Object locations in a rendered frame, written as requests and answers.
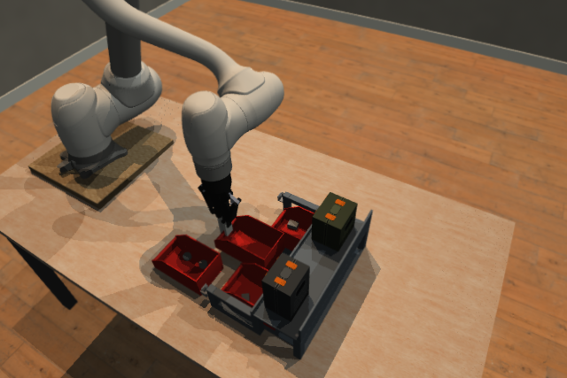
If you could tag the olive green tool case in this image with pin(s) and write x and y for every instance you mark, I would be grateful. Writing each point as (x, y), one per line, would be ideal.
(333, 221)

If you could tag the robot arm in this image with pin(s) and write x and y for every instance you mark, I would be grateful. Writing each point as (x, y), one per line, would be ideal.
(85, 117)

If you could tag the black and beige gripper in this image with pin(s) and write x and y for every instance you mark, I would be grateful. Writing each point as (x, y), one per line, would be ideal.
(213, 189)

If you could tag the grey metal shelf rack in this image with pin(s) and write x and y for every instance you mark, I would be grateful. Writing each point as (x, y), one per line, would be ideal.
(326, 267)

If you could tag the black case with orange latches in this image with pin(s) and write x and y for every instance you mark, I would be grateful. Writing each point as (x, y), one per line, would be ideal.
(286, 286)

